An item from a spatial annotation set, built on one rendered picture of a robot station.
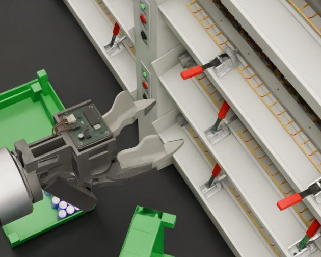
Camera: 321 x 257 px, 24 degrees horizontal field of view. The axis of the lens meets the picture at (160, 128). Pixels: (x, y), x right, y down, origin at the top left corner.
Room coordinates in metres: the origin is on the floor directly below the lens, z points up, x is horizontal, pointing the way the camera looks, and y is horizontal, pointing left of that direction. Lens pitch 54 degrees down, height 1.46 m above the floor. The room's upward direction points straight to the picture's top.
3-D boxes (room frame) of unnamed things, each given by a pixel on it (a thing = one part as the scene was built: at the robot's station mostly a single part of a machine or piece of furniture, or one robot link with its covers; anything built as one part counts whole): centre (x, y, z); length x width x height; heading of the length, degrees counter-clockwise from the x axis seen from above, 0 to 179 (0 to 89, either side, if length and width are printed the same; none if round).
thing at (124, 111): (0.60, 0.05, 0.68); 0.09 x 0.03 x 0.06; 136
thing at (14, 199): (0.48, 0.19, 0.68); 0.10 x 0.05 x 0.09; 29
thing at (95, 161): (0.52, 0.12, 0.68); 0.12 x 0.08 x 0.09; 119
